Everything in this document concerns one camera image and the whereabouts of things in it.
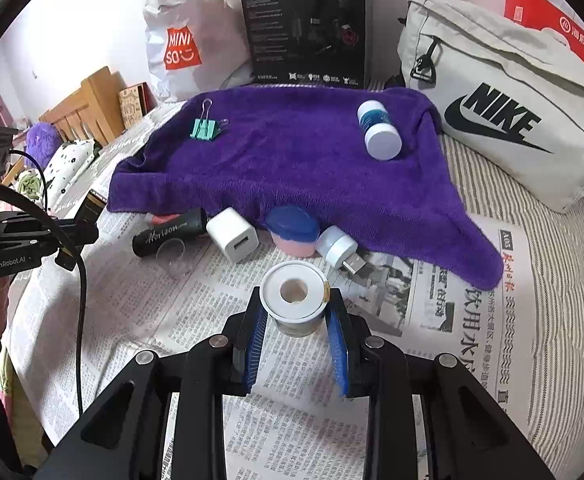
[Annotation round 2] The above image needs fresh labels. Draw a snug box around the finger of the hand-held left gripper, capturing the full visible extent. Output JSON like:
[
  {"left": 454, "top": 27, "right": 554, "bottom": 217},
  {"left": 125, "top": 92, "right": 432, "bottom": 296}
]
[
  {"left": 0, "top": 212, "right": 100, "bottom": 249},
  {"left": 47, "top": 245, "right": 81, "bottom": 270}
]

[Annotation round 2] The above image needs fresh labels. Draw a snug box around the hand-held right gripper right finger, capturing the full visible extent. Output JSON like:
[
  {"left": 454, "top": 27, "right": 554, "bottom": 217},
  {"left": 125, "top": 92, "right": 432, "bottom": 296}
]
[{"left": 324, "top": 287, "right": 557, "bottom": 480}]

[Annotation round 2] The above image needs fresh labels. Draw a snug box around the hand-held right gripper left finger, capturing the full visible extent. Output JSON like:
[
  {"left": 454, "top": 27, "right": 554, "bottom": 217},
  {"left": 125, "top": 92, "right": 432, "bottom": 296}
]
[{"left": 32, "top": 302, "right": 270, "bottom": 480}]

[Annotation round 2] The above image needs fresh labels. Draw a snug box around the black and gold lipstick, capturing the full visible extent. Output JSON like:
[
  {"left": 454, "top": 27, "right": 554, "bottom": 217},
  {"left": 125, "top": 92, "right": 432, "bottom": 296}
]
[{"left": 74, "top": 190, "right": 107, "bottom": 226}]

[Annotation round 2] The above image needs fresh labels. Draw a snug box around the white solder wire spool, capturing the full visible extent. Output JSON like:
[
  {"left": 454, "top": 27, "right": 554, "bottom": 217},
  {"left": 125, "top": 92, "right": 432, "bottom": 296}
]
[{"left": 259, "top": 261, "right": 331, "bottom": 338}]

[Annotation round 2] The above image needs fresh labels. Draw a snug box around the black lighter with print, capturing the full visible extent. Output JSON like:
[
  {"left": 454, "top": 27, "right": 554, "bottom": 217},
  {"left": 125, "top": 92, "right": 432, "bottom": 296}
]
[{"left": 132, "top": 208, "right": 209, "bottom": 259}]

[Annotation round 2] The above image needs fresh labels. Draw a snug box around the white round plug adapter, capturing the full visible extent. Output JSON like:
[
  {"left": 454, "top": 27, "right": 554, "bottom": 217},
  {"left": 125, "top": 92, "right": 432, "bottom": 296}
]
[{"left": 317, "top": 226, "right": 367, "bottom": 277}]

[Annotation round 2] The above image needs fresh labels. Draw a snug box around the white wall charger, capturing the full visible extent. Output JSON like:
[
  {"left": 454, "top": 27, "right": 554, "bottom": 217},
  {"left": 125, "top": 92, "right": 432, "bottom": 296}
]
[{"left": 206, "top": 207, "right": 259, "bottom": 264}]

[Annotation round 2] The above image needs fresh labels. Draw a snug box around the white spotted pillow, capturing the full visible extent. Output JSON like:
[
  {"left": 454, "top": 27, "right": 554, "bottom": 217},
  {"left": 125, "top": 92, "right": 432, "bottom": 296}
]
[{"left": 42, "top": 139, "right": 103, "bottom": 196}]

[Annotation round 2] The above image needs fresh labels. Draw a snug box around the newspaper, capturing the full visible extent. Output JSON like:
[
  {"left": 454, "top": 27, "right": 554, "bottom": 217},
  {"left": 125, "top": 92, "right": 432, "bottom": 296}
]
[{"left": 4, "top": 95, "right": 540, "bottom": 480}]

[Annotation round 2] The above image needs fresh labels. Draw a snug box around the purple plush toy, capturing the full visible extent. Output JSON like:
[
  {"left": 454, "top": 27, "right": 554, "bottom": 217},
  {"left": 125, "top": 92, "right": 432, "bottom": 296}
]
[{"left": 24, "top": 122, "right": 63, "bottom": 171}]

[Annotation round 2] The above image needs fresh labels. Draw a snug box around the clear plastic cap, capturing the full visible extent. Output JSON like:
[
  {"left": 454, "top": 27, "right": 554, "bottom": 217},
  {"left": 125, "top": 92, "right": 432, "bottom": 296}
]
[{"left": 156, "top": 237, "right": 191, "bottom": 277}]

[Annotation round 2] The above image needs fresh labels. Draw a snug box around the blue and pink container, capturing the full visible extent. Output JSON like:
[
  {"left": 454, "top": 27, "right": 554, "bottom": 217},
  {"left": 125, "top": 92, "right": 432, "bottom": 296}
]
[{"left": 265, "top": 206, "right": 320, "bottom": 257}]

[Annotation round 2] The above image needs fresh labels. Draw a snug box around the wooden headboard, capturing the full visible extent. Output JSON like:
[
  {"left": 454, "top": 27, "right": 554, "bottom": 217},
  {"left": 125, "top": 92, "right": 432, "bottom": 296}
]
[{"left": 38, "top": 66, "right": 128, "bottom": 147}]

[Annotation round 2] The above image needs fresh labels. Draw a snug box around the brown patterned box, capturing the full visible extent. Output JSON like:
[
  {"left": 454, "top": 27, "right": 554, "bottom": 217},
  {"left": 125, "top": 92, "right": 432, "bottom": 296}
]
[{"left": 118, "top": 82, "right": 157, "bottom": 128}]

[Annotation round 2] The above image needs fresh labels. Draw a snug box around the green binder clip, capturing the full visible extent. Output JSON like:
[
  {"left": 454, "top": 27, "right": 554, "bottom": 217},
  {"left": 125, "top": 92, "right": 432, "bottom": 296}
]
[{"left": 190, "top": 100, "right": 230, "bottom": 141}]

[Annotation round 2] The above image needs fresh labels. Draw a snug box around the purple towel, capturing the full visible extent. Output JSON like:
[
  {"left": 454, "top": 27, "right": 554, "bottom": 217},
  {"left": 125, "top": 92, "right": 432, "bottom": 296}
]
[{"left": 108, "top": 85, "right": 505, "bottom": 291}]

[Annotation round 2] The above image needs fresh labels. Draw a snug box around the white bottle blue label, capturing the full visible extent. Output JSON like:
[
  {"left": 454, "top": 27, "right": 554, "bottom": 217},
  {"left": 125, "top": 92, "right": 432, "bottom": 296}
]
[{"left": 357, "top": 100, "right": 403, "bottom": 161}]

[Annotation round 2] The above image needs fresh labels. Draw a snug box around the striped bed sheet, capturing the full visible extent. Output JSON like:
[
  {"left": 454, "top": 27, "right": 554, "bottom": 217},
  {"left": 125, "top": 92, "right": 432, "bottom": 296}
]
[{"left": 2, "top": 77, "right": 584, "bottom": 480}]

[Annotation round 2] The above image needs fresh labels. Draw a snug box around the white plastic shopping bag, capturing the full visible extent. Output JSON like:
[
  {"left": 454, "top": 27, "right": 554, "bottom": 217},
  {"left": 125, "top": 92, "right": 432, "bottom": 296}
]
[{"left": 141, "top": 0, "right": 257, "bottom": 103}]

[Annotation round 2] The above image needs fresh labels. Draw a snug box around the black headphone box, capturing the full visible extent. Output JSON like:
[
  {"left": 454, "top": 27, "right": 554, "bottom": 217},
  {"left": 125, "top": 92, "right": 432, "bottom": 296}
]
[{"left": 237, "top": 0, "right": 367, "bottom": 92}]

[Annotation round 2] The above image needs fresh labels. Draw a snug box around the grey sling bag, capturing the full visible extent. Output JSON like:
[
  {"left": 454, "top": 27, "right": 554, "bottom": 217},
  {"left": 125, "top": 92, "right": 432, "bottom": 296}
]
[{"left": 397, "top": 0, "right": 584, "bottom": 213}]

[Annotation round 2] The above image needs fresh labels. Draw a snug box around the thick black cable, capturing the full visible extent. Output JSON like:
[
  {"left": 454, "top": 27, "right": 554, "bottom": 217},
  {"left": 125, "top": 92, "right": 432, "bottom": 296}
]
[{"left": 0, "top": 179, "right": 89, "bottom": 416}]

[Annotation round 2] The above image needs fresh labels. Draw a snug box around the thin black cable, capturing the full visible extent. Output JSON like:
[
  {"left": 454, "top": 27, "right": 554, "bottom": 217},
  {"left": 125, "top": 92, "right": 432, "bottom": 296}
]
[{"left": 7, "top": 149, "right": 50, "bottom": 208}]

